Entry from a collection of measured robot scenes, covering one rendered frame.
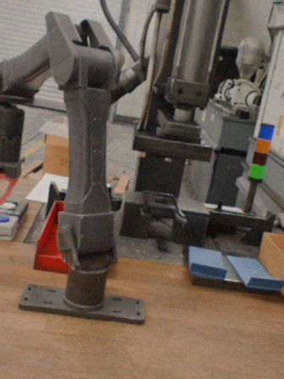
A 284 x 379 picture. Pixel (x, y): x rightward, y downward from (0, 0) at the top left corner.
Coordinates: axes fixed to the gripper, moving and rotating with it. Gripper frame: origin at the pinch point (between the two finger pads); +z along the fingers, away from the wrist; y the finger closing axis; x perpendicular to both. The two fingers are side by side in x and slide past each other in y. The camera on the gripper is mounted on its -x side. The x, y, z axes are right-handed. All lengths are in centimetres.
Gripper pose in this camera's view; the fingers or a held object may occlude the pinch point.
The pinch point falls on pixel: (0, 200)
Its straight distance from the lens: 106.3
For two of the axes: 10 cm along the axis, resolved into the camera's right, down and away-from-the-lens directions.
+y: 0.3, 2.8, -9.6
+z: -1.8, 9.5, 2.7
